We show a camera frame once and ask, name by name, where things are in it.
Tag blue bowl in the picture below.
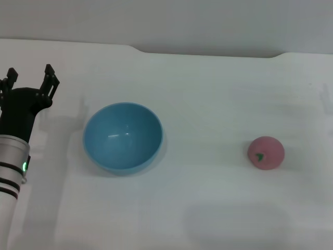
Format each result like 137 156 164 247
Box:
82 102 164 177

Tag pink toy peach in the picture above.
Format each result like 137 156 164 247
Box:
247 135 286 171

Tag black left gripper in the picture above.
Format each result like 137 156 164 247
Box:
0 64 60 144

